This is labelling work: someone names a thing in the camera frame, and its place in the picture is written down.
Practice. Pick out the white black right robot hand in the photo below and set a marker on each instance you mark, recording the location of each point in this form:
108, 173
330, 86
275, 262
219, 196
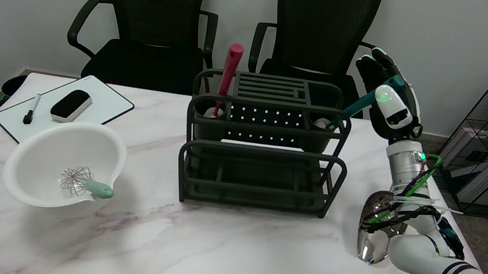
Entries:
395, 109

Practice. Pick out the black mesh office chair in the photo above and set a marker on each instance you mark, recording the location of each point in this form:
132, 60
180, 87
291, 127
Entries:
325, 22
152, 5

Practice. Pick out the white grey book stack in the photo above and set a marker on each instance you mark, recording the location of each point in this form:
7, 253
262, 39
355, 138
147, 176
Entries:
481, 183

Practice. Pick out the shiny steel scoop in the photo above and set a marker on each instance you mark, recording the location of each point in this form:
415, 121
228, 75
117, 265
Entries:
371, 248

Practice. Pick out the dark green dish rack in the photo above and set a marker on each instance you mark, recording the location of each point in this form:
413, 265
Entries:
257, 178

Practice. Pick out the small white whiteboard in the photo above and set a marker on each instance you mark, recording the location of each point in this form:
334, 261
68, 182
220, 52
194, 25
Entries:
102, 107

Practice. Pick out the black white board eraser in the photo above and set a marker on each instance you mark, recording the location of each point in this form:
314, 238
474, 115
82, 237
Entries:
70, 104

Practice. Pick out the white plastic mixing bowl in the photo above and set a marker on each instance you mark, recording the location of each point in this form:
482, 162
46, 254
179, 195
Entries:
44, 159

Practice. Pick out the black whiteboard marker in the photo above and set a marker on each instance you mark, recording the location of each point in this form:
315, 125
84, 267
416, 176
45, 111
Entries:
31, 110

